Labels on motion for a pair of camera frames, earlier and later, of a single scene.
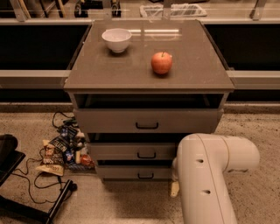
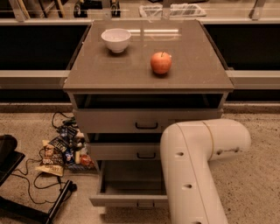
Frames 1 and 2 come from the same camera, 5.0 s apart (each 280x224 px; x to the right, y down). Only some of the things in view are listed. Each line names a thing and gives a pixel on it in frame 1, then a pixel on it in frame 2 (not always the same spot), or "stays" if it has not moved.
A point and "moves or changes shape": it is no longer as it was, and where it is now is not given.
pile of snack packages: [67, 150] stays
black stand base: [15, 213] stays
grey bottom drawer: [134, 172] moves or changes shape
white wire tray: [177, 10] stays
